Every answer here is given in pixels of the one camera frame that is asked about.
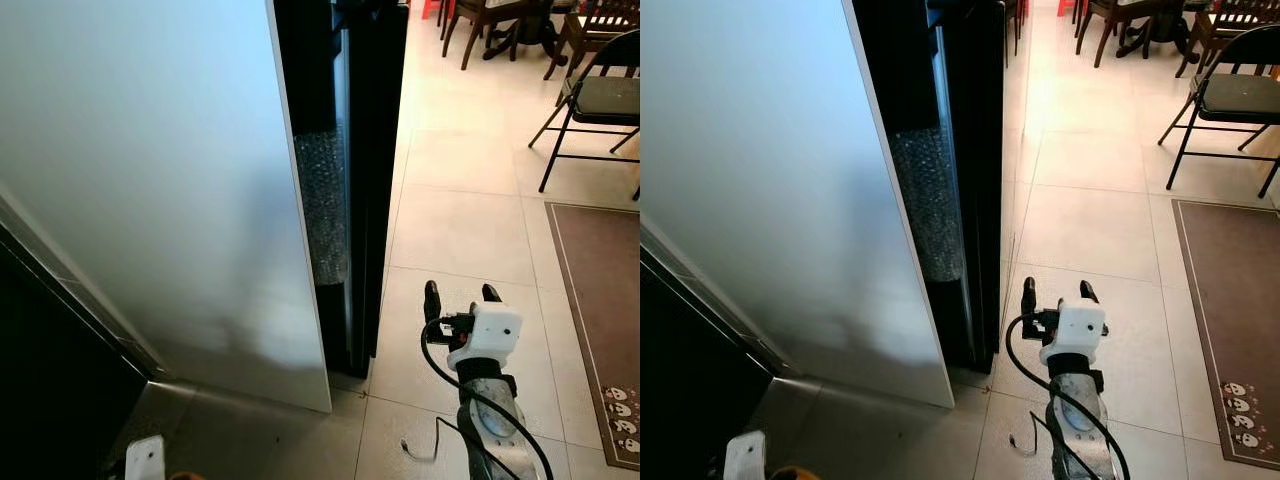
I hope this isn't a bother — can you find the black fridge body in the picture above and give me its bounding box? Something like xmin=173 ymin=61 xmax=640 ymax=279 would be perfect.
xmin=852 ymin=0 xmax=1006 ymax=374
xmin=272 ymin=0 xmax=409 ymax=379

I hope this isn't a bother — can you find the black fridge lower door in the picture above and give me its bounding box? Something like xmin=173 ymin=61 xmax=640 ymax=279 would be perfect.
xmin=640 ymin=215 xmax=801 ymax=480
xmin=0 ymin=190 xmax=171 ymax=480

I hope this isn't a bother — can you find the white fridge door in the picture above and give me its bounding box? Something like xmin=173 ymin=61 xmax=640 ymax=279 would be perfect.
xmin=640 ymin=0 xmax=957 ymax=411
xmin=0 ymin=0 xmax=332 ymax=413

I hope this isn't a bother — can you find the brown floor mat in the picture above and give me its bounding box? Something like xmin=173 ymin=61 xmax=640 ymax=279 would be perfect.
xmin=545 ymin=200 xmax=641 ymax=471
xmin=1172 ymin=198 xmax=1280 ymax=471

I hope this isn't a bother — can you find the clear bubble wrap strip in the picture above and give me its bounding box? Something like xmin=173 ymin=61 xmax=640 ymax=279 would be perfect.
xmin=888 ymin=128 xmax=966 ymax=284
xmin=293 ymin=128 xmax=348 ymax=288

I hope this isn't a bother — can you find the black metal folding chair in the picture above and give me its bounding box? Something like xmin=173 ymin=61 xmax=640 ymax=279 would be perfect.
xmin=1158 ymin=22 xmax=1280 ymax=199
xmin=528 ymin=28 xmax=641 ymax=201

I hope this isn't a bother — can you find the dark wooden dining chair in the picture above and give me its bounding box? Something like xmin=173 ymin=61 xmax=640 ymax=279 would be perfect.
xmin=1075 ymin=0 xmax=1186 ymax=69
xmin=440 ymin=0 xmax=556 ymax=71

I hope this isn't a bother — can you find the slat-back wooden dining chair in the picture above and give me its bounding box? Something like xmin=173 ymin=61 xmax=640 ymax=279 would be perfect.
xmin=1175 ymin=0 xmax=1280 ymax=79
xmin=545 ymin=0 xmax=641 ymax=81

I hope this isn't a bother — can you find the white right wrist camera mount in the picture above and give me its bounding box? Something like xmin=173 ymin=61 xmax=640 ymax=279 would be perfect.
xmin=447 ymin=303 xmax=523 ymax=373
xmin=1038 ymin=305 xmax=1109 ymax=368

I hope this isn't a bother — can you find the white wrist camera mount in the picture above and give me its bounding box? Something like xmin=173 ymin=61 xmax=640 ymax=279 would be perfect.
xmin=447 ymin=303 xmax=523 ymax=373
xmin=1038 ymin=305 xmax=1109 ymax=368
xmin=724 ymin=430 xmax=767 ymax=480
xmin=125 ymin=434 xmax=167 ymax=480

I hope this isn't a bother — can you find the thin loose cable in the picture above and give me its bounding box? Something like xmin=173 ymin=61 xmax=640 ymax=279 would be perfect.
xmin=401 ymin=418 xmax=496 ymax=480
xmin=1010 ymin=412 xmax=1076 ymax=480

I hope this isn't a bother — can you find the dark wooden table pedestal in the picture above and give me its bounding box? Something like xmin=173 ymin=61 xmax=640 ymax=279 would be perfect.
xmin=1115 ymin=15 xmax=1191 ymax=59
xmin=485 ymin=18 xmax=561 ymax=59

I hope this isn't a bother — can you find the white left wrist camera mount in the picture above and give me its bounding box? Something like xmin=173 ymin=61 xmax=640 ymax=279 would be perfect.
xmin=125 ymin=434 xmax=167 ymax=480
xmin=724 ymin=430 xmax=767 ymax=480

